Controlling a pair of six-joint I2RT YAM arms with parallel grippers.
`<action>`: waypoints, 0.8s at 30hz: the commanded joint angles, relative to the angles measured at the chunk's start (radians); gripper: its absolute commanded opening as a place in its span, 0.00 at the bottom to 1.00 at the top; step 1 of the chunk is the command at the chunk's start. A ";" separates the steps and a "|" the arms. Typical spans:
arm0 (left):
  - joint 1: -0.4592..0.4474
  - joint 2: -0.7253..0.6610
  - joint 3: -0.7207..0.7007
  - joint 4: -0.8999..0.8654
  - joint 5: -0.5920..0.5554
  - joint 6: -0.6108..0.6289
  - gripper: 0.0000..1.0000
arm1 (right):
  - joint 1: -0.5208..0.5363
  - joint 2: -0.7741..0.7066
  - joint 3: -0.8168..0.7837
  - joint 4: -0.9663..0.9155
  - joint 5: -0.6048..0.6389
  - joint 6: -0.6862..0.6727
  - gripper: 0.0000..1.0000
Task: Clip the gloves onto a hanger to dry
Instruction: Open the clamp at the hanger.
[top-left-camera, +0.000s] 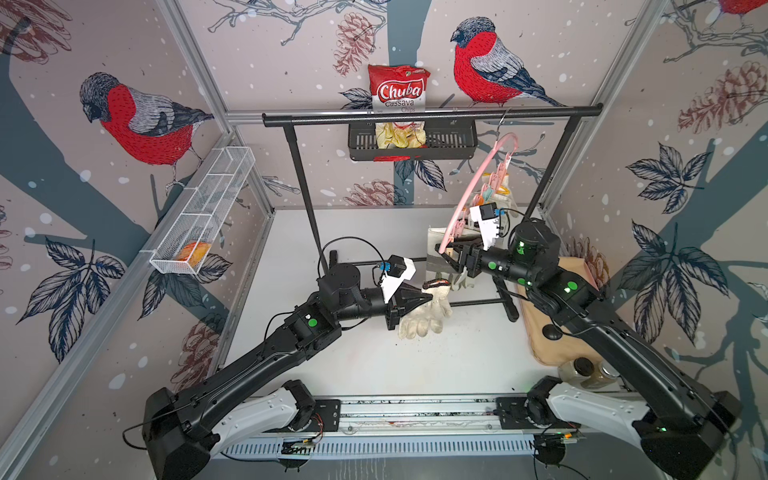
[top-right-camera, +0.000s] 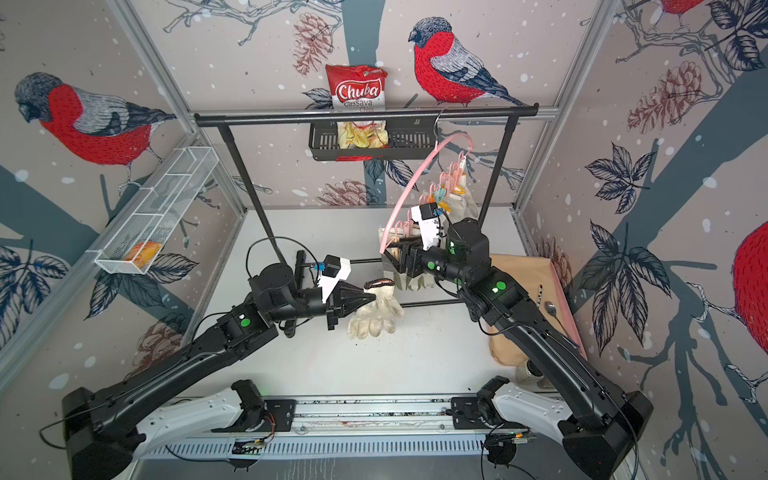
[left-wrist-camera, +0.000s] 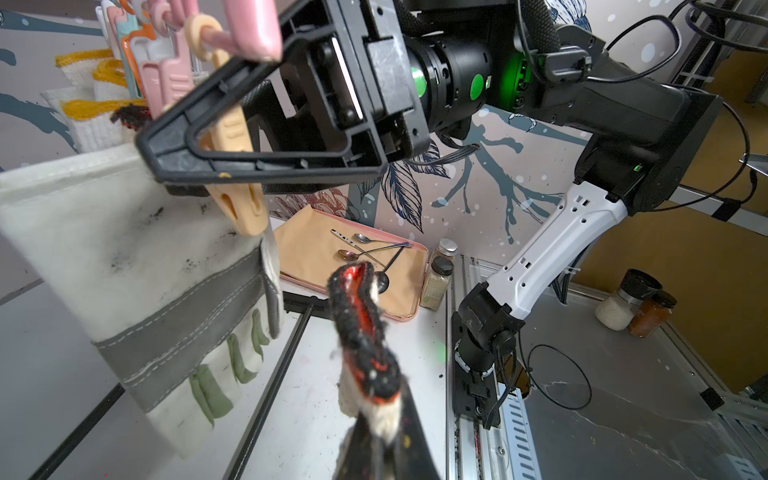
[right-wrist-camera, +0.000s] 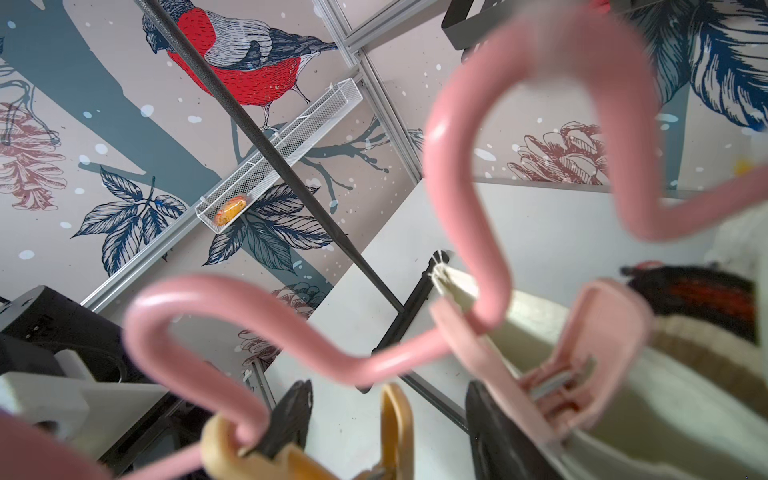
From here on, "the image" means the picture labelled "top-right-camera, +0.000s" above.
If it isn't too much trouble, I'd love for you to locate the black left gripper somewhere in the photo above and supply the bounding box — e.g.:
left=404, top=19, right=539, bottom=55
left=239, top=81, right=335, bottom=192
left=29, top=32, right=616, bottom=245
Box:
left=268, top=281, right=375, bottom=331

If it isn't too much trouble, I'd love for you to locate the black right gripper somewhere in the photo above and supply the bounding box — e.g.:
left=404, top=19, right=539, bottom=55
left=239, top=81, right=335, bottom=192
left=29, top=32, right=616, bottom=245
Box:
left=380, top=235, right=472, bottom=291

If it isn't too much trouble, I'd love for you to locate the beige glove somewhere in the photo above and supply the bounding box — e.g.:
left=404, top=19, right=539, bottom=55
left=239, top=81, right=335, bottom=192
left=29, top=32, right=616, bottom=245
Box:
left=393, top=273, right=435, bottom=291

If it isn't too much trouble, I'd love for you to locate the pink clip hanger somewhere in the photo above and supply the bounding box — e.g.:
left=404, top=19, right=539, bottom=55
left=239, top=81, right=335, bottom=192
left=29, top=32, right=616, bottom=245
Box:
left=377, top=110, right=475, bottom=254

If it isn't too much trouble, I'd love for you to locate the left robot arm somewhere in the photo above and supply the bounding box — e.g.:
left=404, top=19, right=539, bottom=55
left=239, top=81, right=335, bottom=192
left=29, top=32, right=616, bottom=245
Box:
left=62, top=263, right=376, bottom=479

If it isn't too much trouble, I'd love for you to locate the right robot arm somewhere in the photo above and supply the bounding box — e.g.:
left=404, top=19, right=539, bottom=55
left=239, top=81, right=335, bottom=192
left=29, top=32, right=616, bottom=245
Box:
left=380, top=218, right=653, bottom=479

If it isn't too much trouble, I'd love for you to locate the beige cloth mat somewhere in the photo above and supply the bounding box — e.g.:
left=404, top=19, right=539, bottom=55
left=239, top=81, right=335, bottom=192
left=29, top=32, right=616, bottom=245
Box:
left=491, top=254, right=564, bottom=334

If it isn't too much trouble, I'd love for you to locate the dark metal spoon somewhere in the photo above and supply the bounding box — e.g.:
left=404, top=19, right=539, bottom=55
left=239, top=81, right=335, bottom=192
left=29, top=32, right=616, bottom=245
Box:
left=544, top=301, right=567, bottom=334

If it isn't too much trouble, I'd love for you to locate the black garment rack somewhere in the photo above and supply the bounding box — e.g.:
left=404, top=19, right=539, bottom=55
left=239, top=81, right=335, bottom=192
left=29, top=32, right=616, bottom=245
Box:
left=193, top=103, right=540, bottom=341

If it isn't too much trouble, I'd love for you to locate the red cassava chips bag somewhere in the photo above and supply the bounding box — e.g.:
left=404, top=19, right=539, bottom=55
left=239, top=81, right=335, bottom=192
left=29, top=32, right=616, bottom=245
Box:
left=325, top=65, right=389, bottom=149

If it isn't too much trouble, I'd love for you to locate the pink tray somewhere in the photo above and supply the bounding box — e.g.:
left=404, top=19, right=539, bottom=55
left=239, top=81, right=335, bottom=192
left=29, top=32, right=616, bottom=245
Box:
left=549, top=259, right=587, bottom=359

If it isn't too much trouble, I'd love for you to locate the orange snack packet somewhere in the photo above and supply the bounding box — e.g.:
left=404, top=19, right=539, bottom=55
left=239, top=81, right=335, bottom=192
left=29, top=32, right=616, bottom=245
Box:
left=124, top=240, right=163, bottom=270

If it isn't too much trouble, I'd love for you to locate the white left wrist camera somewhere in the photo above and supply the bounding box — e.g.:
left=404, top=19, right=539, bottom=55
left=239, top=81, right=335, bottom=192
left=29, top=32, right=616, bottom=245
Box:
left=317, top=255, right=351, bottom=303

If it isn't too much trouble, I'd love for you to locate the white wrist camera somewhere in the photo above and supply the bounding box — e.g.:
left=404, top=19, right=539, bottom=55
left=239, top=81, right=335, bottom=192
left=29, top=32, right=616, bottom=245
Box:
left=410, top=202, right=441, bottom=250
left=317, top=255, right=351, bottom=303

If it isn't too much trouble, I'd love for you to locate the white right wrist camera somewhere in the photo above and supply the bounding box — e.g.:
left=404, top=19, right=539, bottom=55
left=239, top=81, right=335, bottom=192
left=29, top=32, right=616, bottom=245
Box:
left=410, top=202, right=441, bottom=250

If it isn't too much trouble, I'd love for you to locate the black wall basket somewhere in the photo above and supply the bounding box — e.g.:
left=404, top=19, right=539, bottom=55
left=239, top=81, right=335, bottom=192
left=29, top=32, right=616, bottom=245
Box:
left=309, top=116, right=437, bottom=162

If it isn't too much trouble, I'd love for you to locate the white wire mesh shelf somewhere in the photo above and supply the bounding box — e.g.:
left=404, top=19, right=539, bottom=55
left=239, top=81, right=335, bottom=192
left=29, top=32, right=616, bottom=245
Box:
left=94, top=146, right=219, bottom=275

